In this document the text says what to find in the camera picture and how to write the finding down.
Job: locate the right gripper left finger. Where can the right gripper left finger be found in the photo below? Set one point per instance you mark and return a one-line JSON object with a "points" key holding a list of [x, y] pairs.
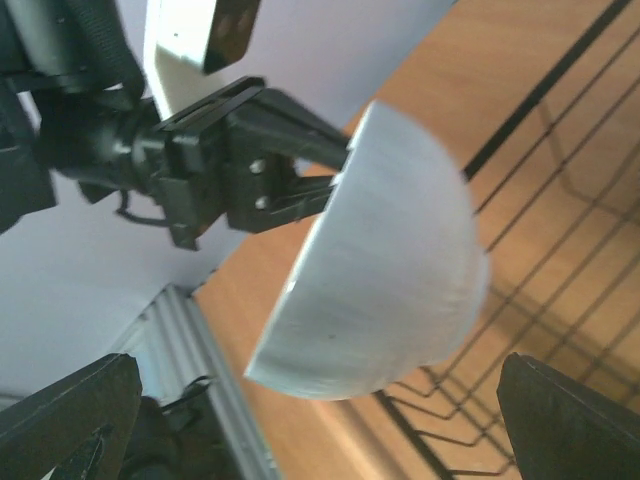
{"points": [[75, 428]]}

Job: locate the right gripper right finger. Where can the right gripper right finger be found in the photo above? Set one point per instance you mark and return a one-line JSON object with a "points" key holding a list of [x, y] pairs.
{"points": [[561, 429]]}

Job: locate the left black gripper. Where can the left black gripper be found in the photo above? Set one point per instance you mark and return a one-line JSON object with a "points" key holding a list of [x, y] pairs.
{"points": [[169, 173]]}

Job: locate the white bowl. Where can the white bowl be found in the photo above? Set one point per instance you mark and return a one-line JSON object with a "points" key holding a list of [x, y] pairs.
{"points": [[390, 277]]}

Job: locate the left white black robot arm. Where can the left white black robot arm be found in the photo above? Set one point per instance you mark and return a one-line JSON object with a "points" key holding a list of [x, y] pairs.
{"points": [[79, 47]]}

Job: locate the aluminium rail frame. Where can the aluminium rail frame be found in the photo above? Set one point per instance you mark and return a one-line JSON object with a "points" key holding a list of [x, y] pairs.
{"points": [[193, 421]]}

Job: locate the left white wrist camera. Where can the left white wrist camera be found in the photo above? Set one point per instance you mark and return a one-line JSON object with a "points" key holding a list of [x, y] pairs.
{"points": [[187, 44]]}

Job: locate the black wire dish rack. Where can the black wire dish rack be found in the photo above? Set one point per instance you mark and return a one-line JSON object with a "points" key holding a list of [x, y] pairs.
{"points": [[556, 191]]}

